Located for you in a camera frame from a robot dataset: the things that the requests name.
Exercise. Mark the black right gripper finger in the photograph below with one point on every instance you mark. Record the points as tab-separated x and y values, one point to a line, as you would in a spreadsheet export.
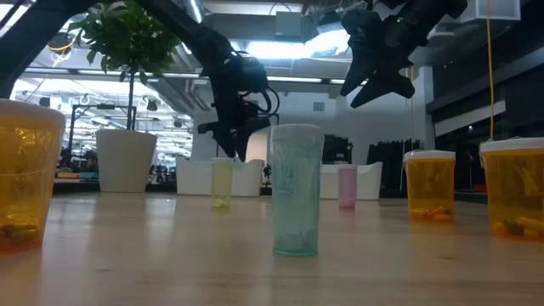
356	83
389	87

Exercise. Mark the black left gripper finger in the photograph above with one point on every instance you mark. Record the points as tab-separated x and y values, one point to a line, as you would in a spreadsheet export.
227	142
246	136

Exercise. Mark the yellow-green pill bottle white cap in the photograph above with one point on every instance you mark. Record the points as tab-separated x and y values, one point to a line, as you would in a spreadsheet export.
222	183

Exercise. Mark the teal pill bottle white cap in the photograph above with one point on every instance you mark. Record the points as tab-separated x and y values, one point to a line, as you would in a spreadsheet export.
297	191

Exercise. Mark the pink pill bottle white cap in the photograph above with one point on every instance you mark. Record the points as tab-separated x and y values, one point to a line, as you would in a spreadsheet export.
347	187

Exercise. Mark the orange pill bottle white cap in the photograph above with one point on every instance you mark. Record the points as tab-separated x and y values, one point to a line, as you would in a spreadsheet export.
25	170
429	187
514	191

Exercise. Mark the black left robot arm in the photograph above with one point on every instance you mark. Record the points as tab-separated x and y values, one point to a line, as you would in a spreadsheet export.
25	42

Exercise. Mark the white plastic bin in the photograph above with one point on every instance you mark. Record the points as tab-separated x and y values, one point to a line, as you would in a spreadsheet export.
370	183
195	178

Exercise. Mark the black equipment rack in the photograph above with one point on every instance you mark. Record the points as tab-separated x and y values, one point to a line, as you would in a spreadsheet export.
338	149

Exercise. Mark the black curtain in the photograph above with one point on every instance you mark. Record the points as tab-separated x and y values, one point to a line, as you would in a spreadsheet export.
391	166

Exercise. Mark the grey ceiling box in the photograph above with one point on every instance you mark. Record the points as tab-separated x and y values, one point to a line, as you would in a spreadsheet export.
289	23

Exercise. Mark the white planter pot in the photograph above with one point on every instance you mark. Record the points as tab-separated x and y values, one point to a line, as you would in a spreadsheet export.
125	161

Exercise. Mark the white ceiling unit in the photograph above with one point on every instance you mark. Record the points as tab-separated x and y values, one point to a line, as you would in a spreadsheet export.
506	10

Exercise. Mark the green leafy plant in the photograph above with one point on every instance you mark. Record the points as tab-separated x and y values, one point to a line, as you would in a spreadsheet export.
127	38

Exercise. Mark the red box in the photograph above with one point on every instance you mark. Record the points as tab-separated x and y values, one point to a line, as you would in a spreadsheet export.
479	188

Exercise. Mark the round black ceiling lamp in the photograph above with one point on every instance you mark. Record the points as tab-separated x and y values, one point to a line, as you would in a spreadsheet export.
61	42

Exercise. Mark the small black tripod camera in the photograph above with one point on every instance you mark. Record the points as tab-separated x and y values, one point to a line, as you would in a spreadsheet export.
267	172

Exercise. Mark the grey wall vent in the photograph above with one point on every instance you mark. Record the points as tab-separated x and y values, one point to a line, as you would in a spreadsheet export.
319	106

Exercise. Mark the silver ceiling duct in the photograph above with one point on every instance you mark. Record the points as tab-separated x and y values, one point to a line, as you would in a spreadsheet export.
196	8

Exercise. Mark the black metal station frame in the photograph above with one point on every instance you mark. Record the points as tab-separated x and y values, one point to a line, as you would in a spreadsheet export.
102	106

